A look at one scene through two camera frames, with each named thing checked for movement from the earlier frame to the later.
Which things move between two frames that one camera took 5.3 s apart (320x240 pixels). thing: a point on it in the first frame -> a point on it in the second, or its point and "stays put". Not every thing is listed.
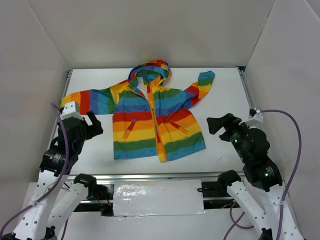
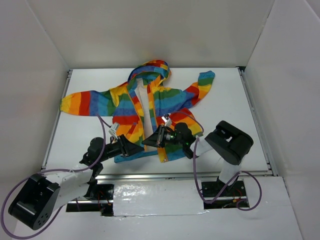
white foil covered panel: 161,197 stays put
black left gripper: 83,128 -> 123,145
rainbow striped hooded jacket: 150,120 stays put
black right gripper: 227,130 -> 161,136
